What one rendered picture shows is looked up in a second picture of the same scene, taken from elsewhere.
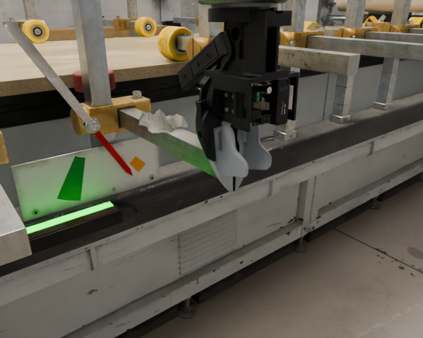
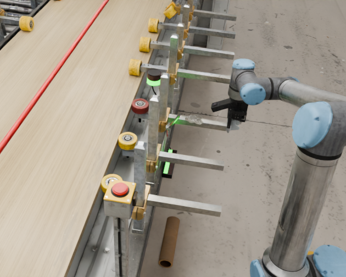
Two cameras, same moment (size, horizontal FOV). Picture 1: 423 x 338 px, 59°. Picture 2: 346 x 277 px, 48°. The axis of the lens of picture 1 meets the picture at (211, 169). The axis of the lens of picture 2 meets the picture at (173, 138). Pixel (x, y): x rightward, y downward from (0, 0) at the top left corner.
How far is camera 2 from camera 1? 1.59 m
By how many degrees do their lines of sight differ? 43
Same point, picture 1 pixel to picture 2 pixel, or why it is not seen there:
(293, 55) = (211, 78)
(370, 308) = (196, 142)
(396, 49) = (223, 55)
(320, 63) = (222, 81)
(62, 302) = not seen: hidden behind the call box
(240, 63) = (239, 107)
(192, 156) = (215, 127)
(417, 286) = not seen: hidden behind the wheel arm
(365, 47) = (211, 54)
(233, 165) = (234, 127)
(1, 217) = (216, 162)
